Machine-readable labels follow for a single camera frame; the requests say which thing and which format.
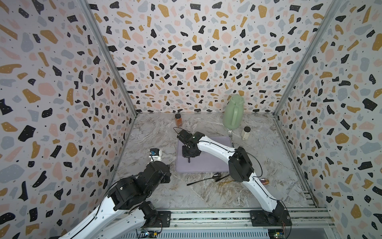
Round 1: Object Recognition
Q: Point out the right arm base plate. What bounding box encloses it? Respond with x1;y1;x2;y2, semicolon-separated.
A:
249;210;292;227

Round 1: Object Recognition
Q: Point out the aluminium rail frame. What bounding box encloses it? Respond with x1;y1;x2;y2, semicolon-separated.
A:
83;207;336;239

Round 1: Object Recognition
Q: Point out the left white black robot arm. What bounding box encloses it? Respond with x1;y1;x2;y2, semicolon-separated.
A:
62;161;171;239

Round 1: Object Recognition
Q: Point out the iridescent spoon blue handle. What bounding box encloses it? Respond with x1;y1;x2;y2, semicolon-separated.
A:
255;177;270;185

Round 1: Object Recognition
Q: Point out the green plastic pitcher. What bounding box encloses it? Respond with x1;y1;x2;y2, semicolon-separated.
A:
223;95;244;130

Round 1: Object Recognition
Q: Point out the white shaker jar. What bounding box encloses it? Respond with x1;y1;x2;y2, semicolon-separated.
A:
241;126;251;140

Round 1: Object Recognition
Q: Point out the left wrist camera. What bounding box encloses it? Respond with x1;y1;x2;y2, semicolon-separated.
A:
149;148;162;162

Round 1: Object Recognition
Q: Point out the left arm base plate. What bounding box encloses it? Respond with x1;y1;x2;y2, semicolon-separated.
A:
143;211;172;228

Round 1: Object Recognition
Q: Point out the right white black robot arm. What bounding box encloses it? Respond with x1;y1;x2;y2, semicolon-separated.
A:
177;129;292;226

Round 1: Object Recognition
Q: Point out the lilac placemat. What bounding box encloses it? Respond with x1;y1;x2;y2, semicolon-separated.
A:
175;136;229;173

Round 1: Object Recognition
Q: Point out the gold fork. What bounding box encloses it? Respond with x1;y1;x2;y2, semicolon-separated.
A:
218;180;235;187

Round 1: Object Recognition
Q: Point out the orange spice jar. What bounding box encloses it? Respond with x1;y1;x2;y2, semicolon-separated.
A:
175;113;183;127

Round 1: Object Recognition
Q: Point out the black spoon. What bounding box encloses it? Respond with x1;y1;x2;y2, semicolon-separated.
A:
187;172;221;186
215;174;230;182

